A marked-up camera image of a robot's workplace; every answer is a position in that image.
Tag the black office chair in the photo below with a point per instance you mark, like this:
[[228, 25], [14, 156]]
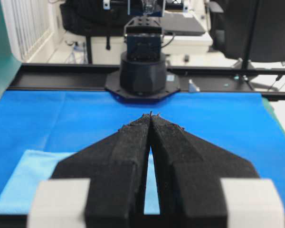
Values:
[[248, 30]]

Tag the black table frame rail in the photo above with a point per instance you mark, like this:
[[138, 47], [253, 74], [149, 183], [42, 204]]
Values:
[[61, 78]]

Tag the dark laptop on desk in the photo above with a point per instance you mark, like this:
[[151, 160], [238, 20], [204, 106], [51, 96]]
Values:
[[180, 25]]

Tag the light blue towel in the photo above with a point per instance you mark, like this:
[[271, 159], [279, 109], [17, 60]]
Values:
[[32, 168]]

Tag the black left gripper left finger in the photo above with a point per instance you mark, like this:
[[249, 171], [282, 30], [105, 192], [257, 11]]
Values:
[[101, 186]]

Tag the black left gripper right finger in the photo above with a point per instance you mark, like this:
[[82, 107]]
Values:
[[201, 185]]

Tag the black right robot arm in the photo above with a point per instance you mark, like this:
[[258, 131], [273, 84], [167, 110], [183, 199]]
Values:
[[143, 36]]

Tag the blue table cloth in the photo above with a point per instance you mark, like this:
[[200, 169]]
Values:
[[49, 121]]

